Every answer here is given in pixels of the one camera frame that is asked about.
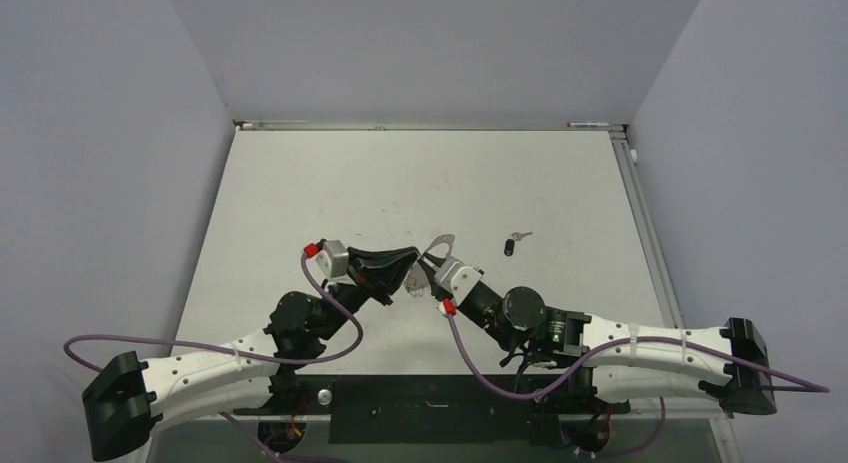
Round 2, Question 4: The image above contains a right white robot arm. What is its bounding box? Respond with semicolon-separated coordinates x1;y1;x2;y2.
404;254;777;415

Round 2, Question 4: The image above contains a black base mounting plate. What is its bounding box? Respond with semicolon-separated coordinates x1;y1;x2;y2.
259;375;605;444

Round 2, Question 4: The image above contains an aluminium rail right edge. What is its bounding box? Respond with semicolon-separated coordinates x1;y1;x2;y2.
609;131;684;328

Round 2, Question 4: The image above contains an aluminium rail edge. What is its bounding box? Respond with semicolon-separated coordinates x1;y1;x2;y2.
609;131;684;328
234;121;627;133

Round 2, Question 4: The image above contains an aluminium rail back edge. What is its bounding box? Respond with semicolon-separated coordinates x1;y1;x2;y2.
234;121;627;133

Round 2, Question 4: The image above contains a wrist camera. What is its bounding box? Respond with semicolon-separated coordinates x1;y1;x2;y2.
304;239;350;280
434;257;483;306

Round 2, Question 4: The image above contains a black head key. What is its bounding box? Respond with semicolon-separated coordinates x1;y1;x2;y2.
503;231;533;257

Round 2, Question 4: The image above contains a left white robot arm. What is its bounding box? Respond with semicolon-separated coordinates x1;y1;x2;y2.
82;240;420;462

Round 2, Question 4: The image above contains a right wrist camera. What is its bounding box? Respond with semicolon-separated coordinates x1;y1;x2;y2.
434;257;483;306

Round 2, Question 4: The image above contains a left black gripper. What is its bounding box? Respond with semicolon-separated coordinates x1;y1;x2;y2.
314;248;419;341

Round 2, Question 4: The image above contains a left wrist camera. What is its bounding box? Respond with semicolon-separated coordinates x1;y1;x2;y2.
304;239;350;280

